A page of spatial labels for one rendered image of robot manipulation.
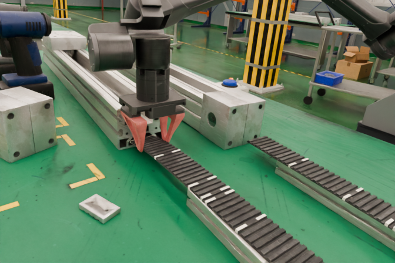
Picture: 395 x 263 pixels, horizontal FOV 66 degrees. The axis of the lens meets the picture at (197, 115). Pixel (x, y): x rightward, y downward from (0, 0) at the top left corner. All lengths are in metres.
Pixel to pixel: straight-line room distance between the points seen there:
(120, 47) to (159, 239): 0.27
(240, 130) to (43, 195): 0.37
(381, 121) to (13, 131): 0.83
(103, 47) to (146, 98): 0.11
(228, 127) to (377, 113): 0.45
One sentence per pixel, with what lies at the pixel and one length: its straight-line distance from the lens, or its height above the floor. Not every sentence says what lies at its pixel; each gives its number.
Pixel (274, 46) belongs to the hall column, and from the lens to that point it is 3.89.
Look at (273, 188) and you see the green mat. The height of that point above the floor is 0.78.
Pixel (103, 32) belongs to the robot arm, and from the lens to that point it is 0.49.
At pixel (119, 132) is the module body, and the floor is 0.81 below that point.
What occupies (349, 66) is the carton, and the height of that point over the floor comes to 0.18.
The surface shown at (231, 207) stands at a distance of 0.42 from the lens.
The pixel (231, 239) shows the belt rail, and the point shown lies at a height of 0.80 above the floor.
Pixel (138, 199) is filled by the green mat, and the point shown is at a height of 0.78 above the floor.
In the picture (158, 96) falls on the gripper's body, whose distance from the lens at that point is 0.51.
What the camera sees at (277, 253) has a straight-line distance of 0.37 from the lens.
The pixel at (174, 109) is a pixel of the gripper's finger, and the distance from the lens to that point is 0.53.
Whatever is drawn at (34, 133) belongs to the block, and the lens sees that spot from 0.61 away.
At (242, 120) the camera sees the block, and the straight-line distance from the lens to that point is 0.62.
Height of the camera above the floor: 1.07
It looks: 22 degrees down
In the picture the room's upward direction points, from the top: 5 degrees clockwise
